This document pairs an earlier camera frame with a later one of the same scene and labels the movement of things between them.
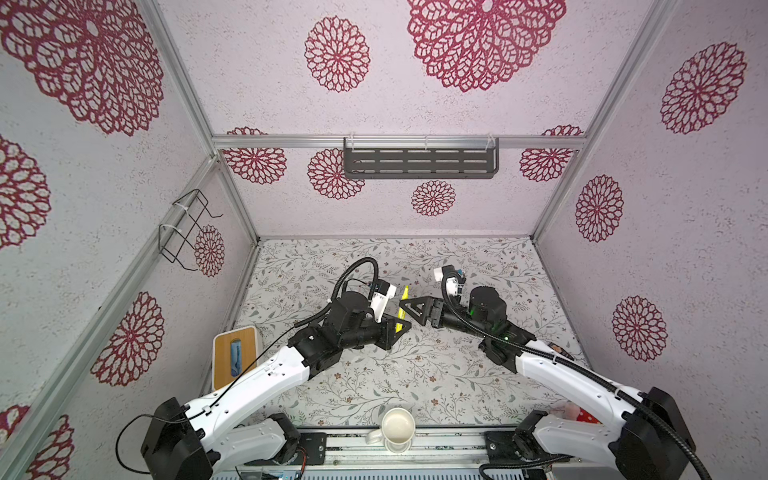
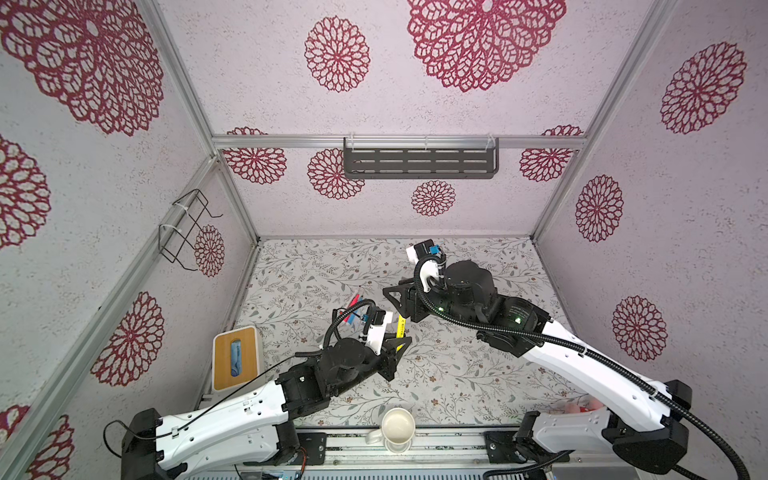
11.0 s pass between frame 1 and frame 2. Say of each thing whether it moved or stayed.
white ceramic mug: stayed
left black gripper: moved
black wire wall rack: stayed
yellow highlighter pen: moved
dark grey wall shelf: stayed
